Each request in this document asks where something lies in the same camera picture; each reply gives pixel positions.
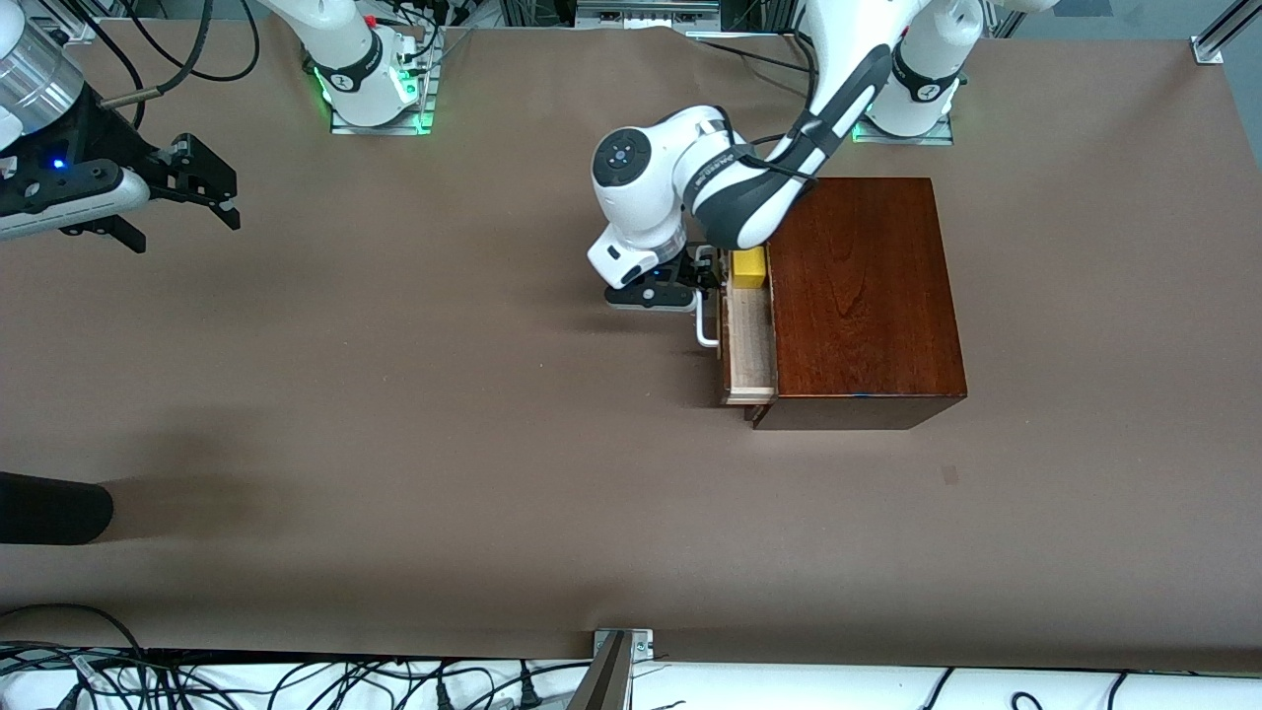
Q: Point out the black cylinder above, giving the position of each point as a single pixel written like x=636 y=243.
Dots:
x=49 y=508

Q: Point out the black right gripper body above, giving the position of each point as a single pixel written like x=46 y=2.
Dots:
x=102 y=138

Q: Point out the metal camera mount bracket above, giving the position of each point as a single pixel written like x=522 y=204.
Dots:
x=606 y=680

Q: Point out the yellow block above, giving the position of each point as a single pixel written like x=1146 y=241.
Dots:
x=748 y=268

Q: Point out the aluminium frame rail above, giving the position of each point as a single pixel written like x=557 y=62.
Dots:
x=1211 y=44
x=84 y=30

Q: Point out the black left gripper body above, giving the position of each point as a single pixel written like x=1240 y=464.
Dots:
x=693 y=266

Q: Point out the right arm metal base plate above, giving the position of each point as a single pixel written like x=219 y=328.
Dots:
x=419 y=108

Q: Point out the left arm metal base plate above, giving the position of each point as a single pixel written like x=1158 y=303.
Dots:
x=942 y=133

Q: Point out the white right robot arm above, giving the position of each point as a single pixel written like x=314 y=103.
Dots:
x=345 y=59

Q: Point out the dark wooden cabinet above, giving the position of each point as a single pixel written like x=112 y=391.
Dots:
x=868 y=296

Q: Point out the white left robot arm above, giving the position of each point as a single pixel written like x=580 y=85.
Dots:
x=641 y=187

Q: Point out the brown table cover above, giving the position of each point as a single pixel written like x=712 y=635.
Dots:
x=394 y=394

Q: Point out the aluminium frame structure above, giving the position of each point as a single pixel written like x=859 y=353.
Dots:
x=641 y=12

